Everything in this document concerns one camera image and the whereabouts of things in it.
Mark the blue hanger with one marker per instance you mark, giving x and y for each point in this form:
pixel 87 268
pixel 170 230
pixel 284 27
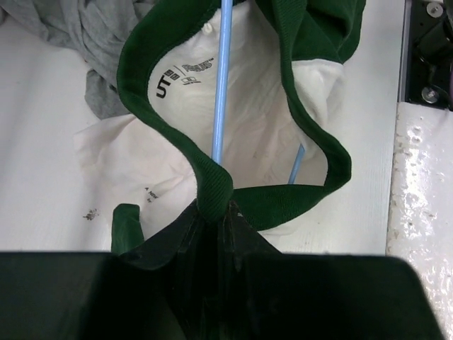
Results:
pixel 221 92

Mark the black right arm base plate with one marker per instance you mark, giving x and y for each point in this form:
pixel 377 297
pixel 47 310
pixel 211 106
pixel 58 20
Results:
pixel 426 56

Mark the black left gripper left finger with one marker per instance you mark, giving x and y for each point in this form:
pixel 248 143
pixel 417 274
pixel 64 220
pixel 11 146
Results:
pixel 184 258

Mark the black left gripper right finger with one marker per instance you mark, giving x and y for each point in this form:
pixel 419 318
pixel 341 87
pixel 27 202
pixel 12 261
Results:
pixel 242 257

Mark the grey t-shirt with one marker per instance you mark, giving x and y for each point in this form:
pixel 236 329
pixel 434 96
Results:
pixel 97 30

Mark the white and green t-shirt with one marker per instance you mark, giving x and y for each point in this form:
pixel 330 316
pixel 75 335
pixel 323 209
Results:
pixel 280 156

